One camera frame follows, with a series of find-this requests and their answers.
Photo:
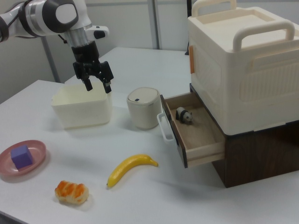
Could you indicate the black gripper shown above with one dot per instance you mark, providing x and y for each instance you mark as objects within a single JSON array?
[{"x": 87, "y": 61}]

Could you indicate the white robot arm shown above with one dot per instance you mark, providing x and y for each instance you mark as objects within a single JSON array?
[{"x": 44, "y": 16}]

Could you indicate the dark wooden drawer cabinet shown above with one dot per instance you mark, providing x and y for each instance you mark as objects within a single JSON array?
[{"x": 254, "y": 156}]

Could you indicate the white rectangular plastic bin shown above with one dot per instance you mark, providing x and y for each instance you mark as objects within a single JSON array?
[{"x": 81, "y": 106}]

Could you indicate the small white trash can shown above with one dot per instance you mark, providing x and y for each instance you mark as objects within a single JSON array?
[{"x": 144, "y": 107}]

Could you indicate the yellow toy banana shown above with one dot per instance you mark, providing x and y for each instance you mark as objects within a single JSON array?
[{"x": 130, "y": 168}]

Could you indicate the toy panda figure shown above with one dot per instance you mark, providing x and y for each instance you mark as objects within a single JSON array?
[{"x": 185, "y": 115}]

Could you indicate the purple cube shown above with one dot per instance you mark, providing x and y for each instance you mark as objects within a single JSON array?
[{"x": 21, "y": 156}]

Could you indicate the pink plate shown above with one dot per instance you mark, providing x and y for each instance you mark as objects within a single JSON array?
[{"x": 22, "y": 158}]

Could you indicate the toy croissant bread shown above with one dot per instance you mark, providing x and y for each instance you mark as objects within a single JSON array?
[{"x": 71, "y": 192}]

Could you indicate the cream plastic storage box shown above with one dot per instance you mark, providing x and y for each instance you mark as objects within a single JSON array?
[{"x": 240, "y": 65}]

